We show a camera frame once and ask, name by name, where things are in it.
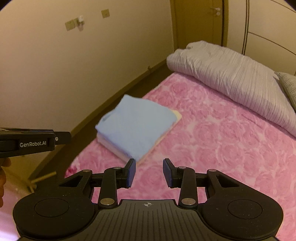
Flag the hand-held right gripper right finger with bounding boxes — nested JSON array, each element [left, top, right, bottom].
[[163, 159, 238, 208]]

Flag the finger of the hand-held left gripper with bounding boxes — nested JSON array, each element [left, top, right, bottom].
[[54, 131, 72, 146], [0, 127, 55, 135]]

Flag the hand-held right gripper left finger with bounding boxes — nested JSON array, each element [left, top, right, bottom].
[[59, 158, 137, 209]]

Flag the light blue sweatshirt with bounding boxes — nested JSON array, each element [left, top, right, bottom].
[[95, 94, 177, 163]]

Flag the person's left hand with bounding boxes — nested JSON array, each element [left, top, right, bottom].
[[0, 158, 12, 209]]

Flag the folded cream garment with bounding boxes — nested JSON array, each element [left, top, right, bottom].
[[97, 111, 182, 166]]

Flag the wooden stick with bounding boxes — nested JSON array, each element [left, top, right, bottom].
[[27, 171, 57, 193]]

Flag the pink floral blanket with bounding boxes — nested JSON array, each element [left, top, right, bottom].
[[65, 72, 296, 241]]

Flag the grey striped quilt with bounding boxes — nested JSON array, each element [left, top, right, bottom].
[[166, 40, 296, 137]]

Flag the grey pillow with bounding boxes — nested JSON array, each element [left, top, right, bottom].
[[274, 71, 296, 112]]

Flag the wooden door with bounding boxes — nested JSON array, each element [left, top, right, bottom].
[[173, 0, 230, 49]]

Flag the cream wardrobe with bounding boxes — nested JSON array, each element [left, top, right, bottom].
[[240, 0, 296, 77]]

